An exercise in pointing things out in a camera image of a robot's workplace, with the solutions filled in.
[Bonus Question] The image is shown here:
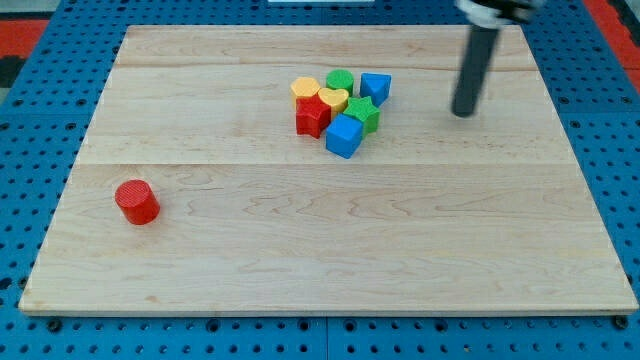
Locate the red cylinder block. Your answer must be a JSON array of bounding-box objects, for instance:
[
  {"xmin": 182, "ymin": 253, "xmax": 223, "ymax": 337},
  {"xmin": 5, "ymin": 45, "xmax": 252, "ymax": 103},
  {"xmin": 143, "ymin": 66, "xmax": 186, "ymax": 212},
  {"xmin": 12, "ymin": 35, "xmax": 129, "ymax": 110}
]
[{"xmin": 114, "ymin": 179, "xmax": 160, "ymax": 225}]

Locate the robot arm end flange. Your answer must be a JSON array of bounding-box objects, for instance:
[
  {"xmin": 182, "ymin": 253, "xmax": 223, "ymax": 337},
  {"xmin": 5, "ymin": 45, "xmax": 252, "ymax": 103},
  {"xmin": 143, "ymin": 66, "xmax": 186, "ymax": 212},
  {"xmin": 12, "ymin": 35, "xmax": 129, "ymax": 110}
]
[{"xmin": 454, "ymin": 0, "xmax": 545, "ymax": 29}]

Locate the red star block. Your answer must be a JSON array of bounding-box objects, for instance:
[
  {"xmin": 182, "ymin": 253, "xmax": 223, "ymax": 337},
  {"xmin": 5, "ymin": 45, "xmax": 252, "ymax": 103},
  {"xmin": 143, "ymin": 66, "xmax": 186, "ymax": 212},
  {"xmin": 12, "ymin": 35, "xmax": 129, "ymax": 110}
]
[{"xmin": 295, "ymin": 95, "xmax": 331, "ymax": 139}]

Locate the green star block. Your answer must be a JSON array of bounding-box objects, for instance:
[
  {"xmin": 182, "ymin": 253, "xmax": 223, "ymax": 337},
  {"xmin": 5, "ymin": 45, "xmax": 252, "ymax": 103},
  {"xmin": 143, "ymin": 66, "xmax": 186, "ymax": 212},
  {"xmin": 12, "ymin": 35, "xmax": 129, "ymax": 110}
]
[{"xmin": 343, "ymin": 96, "xmax": 381, "ymax": 138}]

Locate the blue triangle block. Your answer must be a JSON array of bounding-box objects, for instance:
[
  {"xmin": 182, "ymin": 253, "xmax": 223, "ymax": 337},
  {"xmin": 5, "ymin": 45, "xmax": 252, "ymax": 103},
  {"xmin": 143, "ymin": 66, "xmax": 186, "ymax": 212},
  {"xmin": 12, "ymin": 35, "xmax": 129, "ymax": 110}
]
[{"xmin": 359, "ymin": 73, "xmax": 392, "ymax": 107}]

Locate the blue cube block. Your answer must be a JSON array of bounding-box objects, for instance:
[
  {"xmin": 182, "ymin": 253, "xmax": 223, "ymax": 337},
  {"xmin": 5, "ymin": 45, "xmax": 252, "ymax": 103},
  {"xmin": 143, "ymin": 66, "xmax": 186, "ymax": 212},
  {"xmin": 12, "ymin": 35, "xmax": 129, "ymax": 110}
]
[{"xmin": 325, "ymin": 114, "xmax": 363, "ymax": 159}]

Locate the yellow heart block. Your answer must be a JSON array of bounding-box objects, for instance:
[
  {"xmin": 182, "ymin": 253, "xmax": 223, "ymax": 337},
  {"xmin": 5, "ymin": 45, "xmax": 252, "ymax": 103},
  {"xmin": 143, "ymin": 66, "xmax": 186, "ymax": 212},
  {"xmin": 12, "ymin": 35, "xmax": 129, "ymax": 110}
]
[{"xmin": 318, "ymin": 88, "xmax": 350, "ymax": 118}]

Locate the yellow hexagon block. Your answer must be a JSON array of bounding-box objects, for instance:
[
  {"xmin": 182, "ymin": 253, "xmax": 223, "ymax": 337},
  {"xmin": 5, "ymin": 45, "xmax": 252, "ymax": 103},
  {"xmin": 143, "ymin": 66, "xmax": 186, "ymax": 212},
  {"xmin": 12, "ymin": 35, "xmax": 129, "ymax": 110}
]
[{"xmin": 290, "ymin": 77, "xmax": 321, "ymax": 108}]

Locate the green cylinder block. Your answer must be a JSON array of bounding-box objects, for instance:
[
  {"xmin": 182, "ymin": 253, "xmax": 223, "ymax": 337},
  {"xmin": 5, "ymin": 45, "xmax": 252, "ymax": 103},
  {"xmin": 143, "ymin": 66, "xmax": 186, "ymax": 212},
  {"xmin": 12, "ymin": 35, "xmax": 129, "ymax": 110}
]
[{"xmin": 325, "ymin": 69, "xmax": 354, "ymax": 96}]

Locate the wooden board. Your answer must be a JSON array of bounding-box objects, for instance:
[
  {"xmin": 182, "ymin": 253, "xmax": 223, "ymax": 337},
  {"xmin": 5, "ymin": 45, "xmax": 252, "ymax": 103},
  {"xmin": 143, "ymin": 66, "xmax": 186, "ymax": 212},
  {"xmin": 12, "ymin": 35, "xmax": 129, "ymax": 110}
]
[{"xmin": 19, "ymin": 25, "xmax": 638, "ymax": 317}]

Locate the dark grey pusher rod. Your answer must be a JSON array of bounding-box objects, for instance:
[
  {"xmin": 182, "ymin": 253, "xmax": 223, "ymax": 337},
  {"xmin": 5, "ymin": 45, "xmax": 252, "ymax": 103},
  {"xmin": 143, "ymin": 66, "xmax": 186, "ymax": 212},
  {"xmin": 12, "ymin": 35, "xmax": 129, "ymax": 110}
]
[{"xmin": 451, "ymin": 24, "xmax": 500, "ymax": 118}]

